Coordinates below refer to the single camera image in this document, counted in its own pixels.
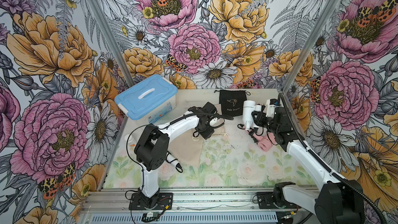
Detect white hair dryer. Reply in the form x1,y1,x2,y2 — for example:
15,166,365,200
242,100,262,131
124,135,183,173

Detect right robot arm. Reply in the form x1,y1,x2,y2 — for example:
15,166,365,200
251,104,365,224

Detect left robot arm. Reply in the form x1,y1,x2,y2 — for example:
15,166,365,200
133,102,222,209

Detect pink hair dryer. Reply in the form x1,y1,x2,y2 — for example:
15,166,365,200
237,124,277,152

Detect black hair dryer pouch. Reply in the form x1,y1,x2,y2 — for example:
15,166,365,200
214,89,251,117

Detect blue lidded storage box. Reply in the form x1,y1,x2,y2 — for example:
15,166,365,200
115,75,178,126

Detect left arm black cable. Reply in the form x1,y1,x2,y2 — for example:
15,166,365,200
124,111,234,194

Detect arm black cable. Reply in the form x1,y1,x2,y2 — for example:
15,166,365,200
278,92,388,224
124,111,234,194

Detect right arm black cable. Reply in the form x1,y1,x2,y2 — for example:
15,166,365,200
278,92,388,224

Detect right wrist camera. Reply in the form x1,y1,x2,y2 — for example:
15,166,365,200
266,99,280,118

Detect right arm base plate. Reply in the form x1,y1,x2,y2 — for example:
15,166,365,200
254,192,299,209

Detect aluminium front rail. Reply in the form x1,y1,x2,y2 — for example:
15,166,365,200
78,187,318,224

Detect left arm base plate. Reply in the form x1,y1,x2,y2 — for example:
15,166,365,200
129,192,174,211

